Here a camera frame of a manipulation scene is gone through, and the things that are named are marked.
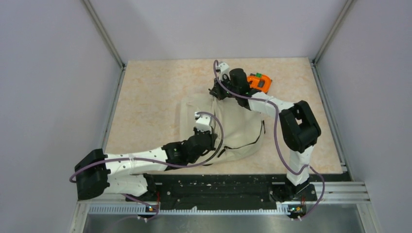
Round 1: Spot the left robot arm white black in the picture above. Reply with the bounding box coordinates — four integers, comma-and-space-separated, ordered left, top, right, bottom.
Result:
69, 128, 218, 201

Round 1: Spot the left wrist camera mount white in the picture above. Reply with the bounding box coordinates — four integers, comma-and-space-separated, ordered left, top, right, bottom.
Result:
194, 112, 211, 126

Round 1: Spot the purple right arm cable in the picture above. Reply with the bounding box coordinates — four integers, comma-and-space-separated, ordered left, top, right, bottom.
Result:
213, 59, 326, 221

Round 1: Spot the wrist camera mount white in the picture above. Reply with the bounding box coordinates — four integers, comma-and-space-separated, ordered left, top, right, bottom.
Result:
215, 62, 230, 81
194, 112, 211, 126

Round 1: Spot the orange tape dispenser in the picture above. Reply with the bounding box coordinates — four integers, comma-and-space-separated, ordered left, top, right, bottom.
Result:
247, 73, 272, 94

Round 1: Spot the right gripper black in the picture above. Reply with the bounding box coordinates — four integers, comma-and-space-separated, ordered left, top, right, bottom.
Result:
211, 74, 240, 100

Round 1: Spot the beige canvas student bag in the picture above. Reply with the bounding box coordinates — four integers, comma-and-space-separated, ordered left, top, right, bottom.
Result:
179, 94, 265, 165

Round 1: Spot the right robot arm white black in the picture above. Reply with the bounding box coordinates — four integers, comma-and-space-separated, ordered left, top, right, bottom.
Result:
209, 65, 321, 200

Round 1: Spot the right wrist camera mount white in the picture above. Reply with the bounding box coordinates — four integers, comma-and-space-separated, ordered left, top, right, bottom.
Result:
215, 62, 230, 81

